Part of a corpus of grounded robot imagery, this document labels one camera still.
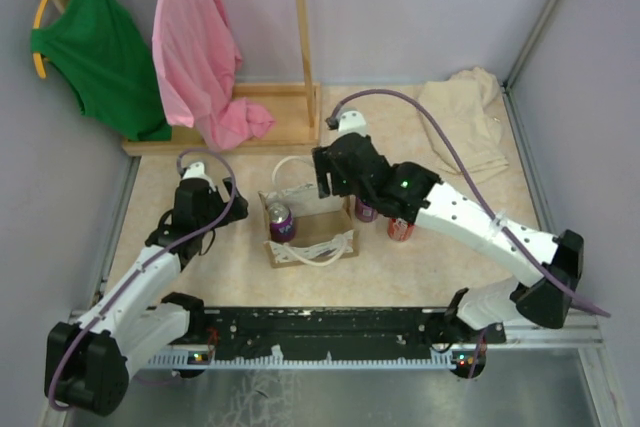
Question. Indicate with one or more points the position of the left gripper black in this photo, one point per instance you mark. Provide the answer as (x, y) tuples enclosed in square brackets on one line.
[(215, 195)]

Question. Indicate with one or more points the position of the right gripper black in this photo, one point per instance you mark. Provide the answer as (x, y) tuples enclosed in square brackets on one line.
[(324, 167)]

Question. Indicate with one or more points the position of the purple can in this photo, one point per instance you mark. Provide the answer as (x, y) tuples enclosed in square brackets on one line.
[(363, 212), (281, 223)]

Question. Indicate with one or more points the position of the red can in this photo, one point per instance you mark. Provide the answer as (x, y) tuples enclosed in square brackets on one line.
[(399, 230)]

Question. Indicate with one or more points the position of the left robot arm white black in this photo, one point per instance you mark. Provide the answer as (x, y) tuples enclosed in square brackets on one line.
[(90, 362)]

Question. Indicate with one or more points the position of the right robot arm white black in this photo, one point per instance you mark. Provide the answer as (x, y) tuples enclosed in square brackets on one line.
[(545, 268)]

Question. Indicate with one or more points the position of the wooden clothes rack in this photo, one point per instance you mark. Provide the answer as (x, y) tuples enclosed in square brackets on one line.
[(296, 108)]

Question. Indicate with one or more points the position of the beige folded cloth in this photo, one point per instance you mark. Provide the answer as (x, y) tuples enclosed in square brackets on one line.
[(459, 106)]

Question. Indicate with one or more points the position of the pink t-shirt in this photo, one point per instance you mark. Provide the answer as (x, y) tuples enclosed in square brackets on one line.
[(196, 59)]

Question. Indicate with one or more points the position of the green tank top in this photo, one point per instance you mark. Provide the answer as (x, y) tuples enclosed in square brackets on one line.
[(97, 48)]

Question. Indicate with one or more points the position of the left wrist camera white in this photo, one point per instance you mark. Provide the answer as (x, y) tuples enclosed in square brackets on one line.
[(197, 170)]

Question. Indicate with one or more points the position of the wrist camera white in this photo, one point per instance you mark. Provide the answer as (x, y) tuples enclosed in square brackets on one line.
[(197, 170), (348, 121)]

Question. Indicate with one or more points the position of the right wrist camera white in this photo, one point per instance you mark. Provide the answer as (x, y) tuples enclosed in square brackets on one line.
[(348, 121)]

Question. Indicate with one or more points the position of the canvas bag with white handles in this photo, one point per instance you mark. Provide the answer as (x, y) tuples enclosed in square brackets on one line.
[(325, 229)]

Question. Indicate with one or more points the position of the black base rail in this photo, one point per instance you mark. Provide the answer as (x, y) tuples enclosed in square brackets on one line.
[(343, 334)]

